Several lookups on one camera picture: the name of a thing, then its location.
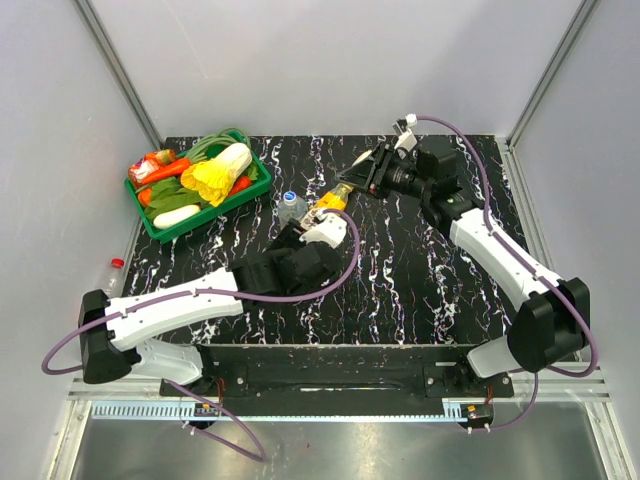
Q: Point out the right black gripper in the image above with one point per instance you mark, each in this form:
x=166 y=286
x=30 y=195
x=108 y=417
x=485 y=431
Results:
x=360 y=174

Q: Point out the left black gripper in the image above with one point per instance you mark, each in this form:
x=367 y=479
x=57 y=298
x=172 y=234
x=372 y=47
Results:
x=291 y=238

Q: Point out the orange juice bottle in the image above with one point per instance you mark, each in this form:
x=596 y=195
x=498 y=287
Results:
x=336 y=199

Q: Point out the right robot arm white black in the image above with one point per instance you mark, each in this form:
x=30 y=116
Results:
x=551 y=320

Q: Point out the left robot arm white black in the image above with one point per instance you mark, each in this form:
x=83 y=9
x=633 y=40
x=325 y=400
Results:
x=122 y=335

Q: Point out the clear bottle blue cap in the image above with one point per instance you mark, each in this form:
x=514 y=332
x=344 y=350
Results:
x=290 y=207

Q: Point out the green plastic basket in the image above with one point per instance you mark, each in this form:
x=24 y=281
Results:
x=258 y=188

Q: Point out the small orange carrot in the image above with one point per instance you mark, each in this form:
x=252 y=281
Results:
x=241 y=184

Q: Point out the toy napa cabbage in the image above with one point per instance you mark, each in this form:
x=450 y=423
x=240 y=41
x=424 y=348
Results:
x=213 y=179

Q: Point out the green beans bundle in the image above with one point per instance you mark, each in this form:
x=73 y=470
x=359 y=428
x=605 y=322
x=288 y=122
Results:
x=210 y=146

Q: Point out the black marble mat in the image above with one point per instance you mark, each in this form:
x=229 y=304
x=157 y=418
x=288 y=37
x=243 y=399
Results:
x=409 y=287

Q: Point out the white toy radish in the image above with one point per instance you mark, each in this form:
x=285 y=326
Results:
x=171 y=218

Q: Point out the green leafy vegetable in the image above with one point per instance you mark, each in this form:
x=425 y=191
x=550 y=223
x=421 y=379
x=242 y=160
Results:
x=168 y=195

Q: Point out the long orange carrot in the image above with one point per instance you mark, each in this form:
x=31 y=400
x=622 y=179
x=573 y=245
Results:
x=175 y=168

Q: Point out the orange tomato piece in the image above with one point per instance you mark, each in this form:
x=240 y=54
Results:
x=145 y=197

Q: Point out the red snack packet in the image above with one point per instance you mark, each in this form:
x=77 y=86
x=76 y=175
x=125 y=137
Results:
x=150 y=163

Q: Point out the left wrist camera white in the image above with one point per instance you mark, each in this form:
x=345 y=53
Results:
x=320 y=225

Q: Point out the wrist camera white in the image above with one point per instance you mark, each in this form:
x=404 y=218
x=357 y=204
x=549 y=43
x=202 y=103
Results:
x=320 y=225
x=406 y=140

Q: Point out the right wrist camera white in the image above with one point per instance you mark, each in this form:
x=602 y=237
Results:
x=406 y=140

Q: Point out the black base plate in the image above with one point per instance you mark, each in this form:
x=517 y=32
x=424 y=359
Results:
x=432 y=371

